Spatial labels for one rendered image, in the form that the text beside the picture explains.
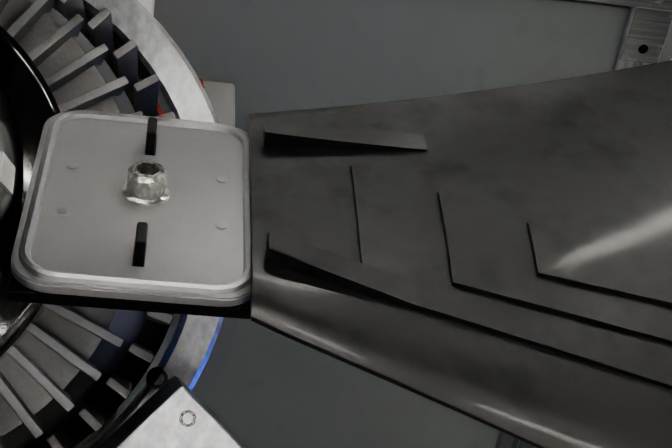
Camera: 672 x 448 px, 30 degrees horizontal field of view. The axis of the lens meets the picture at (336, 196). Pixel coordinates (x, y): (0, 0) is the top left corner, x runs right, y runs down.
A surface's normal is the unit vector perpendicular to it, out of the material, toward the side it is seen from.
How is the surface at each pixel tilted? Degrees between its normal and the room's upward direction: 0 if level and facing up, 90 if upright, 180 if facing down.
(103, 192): 0
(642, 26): 90
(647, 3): 90
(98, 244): 0
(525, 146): 6
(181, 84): 50
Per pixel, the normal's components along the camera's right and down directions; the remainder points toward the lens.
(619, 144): 0.09, -0.75
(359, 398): 0.07, 0.55
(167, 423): 0.15, -0.11
